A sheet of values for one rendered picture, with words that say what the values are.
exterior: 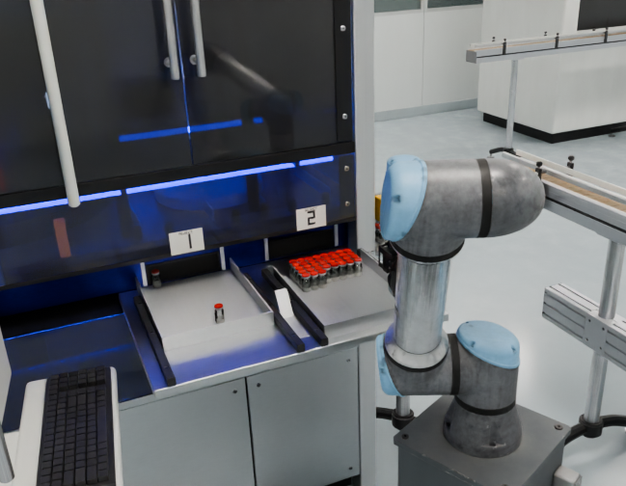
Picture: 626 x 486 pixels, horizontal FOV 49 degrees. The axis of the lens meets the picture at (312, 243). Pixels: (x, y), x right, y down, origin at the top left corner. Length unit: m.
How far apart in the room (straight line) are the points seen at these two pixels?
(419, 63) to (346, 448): 5.51
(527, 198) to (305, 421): 1.33
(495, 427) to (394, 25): 6.03
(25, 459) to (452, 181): 0.98
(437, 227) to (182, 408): 1.18
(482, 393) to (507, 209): 0.46
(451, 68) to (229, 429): 5.96
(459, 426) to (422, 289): 0.37
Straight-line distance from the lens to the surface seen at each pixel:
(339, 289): 1.78
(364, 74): 1.83
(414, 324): 1.19
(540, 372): 3.12
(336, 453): 2.30
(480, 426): 1.38
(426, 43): 7.37
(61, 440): 1.48
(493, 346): 1.30
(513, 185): 1.00
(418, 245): 1.02
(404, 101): 7.34
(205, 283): 1.86
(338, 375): 2.13
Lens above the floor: 1.70
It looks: 23 degrees down
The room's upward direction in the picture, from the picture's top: 3 degrees counter-clockwise
